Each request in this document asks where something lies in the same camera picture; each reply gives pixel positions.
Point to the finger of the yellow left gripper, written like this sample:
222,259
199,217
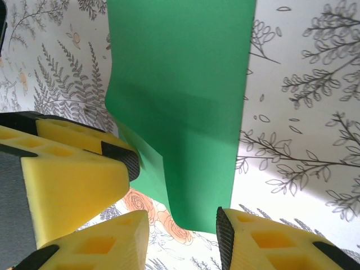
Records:
73,182

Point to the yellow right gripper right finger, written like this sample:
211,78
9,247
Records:
267,247

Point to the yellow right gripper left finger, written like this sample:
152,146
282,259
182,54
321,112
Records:
107,247

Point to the green paper sheet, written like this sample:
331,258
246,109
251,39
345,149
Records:
182,84

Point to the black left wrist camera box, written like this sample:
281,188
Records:
2,22

